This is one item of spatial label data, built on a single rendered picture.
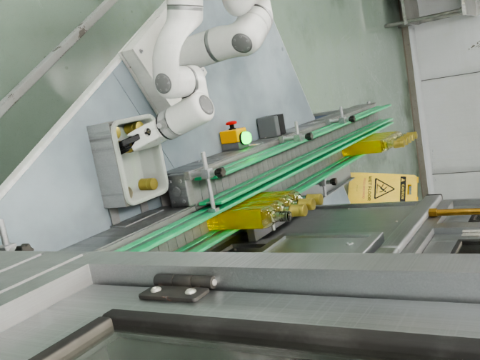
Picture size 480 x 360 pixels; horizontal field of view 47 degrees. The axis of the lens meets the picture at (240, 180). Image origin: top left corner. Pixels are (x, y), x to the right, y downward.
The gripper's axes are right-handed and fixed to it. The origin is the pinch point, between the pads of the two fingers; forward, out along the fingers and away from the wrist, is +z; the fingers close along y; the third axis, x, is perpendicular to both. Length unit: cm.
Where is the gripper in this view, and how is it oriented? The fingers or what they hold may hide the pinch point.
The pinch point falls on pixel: (127, 146)
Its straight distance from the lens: 151.4
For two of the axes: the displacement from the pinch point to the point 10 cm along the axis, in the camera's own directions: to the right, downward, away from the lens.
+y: 5.1, -2.1, 8.3
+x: -3.8, -9.3, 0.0
